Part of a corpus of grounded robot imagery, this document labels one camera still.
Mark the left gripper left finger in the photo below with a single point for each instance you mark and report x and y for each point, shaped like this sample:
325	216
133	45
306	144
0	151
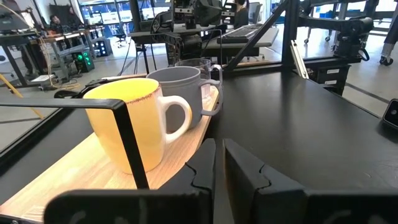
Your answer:
205	165

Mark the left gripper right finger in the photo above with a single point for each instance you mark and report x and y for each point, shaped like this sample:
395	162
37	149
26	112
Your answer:
241	180

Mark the yellow white ceramic mug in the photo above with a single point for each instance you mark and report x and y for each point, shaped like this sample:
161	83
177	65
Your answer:
146	124

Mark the grey plastic mug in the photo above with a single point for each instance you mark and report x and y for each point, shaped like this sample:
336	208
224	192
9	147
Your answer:
180	90

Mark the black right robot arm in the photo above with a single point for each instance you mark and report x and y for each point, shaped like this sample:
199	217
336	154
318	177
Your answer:
183	46

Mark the person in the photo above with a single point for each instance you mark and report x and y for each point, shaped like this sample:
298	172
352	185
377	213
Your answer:
56	21
241	14

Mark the black keyboard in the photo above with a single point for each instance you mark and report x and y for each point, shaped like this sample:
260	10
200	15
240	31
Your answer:
241	34

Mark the grey desk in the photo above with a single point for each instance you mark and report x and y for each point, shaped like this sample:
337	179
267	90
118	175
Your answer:
267	37

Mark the black office chair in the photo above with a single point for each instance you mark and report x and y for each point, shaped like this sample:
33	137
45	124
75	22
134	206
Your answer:
120	32

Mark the green lit computer tower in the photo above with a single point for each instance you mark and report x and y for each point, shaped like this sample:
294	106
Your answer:
83	60

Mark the black box white labels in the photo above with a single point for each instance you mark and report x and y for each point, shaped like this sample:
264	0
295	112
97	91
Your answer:
329	77

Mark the wooden top workbench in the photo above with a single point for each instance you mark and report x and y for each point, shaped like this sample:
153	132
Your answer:
62	35

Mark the grey wheeled stand leg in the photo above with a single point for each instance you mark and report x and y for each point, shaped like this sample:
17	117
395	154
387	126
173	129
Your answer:
387	46

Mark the white frame plate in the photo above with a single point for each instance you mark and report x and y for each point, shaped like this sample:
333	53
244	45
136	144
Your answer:
299	60

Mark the small black table camera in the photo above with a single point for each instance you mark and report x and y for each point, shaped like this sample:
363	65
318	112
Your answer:
391	113

